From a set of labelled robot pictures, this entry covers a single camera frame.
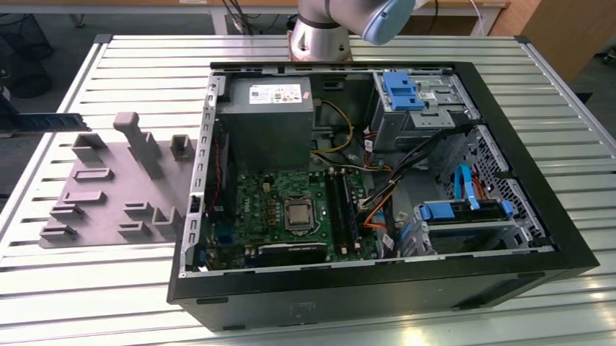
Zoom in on orange yellow wire bundle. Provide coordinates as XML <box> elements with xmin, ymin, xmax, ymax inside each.
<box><xmin>360</xmin><ymin>208</ymin><xmax>387</xmax><ymax>231</ymax></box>

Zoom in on grey parts rack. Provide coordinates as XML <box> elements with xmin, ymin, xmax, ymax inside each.
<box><xmin>37</xmin><ymin>112</ymin><xmax>197</xmax><ymax>249</ymax></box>

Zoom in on black mesh waste bin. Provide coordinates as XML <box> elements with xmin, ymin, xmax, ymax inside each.
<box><xmin>0</xmin><ymin>12</ymin><xmax>53</xmax><ymax>99</ymax></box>

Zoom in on grey power supply unit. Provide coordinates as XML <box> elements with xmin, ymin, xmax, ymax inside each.
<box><xmin>213</xmin><ymin>77</ymin><xmax>316</xmax><ymax>174</ymax></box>

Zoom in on black PC case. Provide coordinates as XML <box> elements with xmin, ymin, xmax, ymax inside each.
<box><xmin>165</xmin><ymin>61</ymin><xmax>602</xmax><ymax>331</ymax></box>

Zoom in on metal CPU socket cover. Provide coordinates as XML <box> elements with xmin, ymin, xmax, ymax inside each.
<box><xmin>281</xmin><ymin>195</ymin><xmax>319</xmax><ymax>232</ymax></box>

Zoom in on grey metal drive cage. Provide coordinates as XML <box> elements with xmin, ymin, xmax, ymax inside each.
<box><xmin>370</xmin><ymin>71</ymin><xmax>482</xmax><ymax>154</ymax></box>

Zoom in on black cable bundle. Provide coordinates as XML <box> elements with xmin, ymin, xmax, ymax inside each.
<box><xmin>382</xmin><ymin>124</ymin><xmax>471</xmax><ymax>190</ymax></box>

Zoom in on wooden desk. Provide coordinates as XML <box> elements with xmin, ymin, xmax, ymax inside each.
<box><xmin>0</xmin><ymin>0</ymin><xmax>511</xmax><ymax>37</ymax></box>

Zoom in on green motherboard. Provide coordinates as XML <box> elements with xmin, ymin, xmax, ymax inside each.
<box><xmin>201</xmin><ymin>169</ymin><xmax>380</xmax><ymax>270</ymax></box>

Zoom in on black graphics card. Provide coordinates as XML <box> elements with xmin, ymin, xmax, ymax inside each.
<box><xmin>243</xmin><ymin>240</ymin><xmax>327</xmax><ymax>268</ymax></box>

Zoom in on red black twisted wire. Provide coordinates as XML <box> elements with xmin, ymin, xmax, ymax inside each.
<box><xmin>213</xmin><ymin>135</ymin><xmax>228</xmax><ymax>190</ymax></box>

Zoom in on blue disk carrier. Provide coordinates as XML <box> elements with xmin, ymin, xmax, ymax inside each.
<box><xmin>418</xmin><ymin>200</ymin><xmax>514</xmax><ymax>223</ymax></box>

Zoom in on yellow wire pair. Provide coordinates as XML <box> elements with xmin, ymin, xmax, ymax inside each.
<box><xmin>309</xmin><ymin>99</ymin><xmax>356</xmax><ymax>156</ymax></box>

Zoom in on blue data cable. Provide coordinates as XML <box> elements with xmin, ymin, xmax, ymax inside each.
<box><xmin>454</xmin><ymin>164</ymin><xmax>482</xmax><ymax>212</ymax></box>

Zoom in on black RAM slot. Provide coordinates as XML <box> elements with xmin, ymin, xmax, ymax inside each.
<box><xmin>324</xmin><ymin>167</ymin><xmax>348</xmax><ymax>254</ymax></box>

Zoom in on wooden cabinet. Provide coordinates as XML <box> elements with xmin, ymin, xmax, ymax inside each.
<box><xmin>488</xmin><ymin>0</ymin><xmax>616</xmax><ymax>84</ymax></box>

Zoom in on blue plastic drive latch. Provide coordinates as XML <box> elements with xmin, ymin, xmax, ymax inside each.
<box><xmin>383</xmin><ymin>73</ymin><xmax>428</xmax><ymax>112</ymax></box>

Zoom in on silver CPU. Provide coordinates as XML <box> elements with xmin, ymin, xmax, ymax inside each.
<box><xmin>287</xmin><ymin>203</ymin><xmax>313</xmax><ymax>226</ymax></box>

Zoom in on grey metal disk bay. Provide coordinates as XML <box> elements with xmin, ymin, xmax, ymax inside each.
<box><xmin>411</xmin><ymin>199</ymin><xmax>538</xmax><ymax>259</ymax></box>

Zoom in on hanging grey cables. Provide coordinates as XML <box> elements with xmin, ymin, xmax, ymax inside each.
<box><xmin>220</xmin><ymin>0</ymin><xmax>256</xmax><ymax>36</ymax></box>

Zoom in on blue RAM stick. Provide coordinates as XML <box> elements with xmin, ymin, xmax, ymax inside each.
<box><xmin>17</xmin><ymin>113</ymin><xmax>92</xmax><ymax>133</ymax></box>

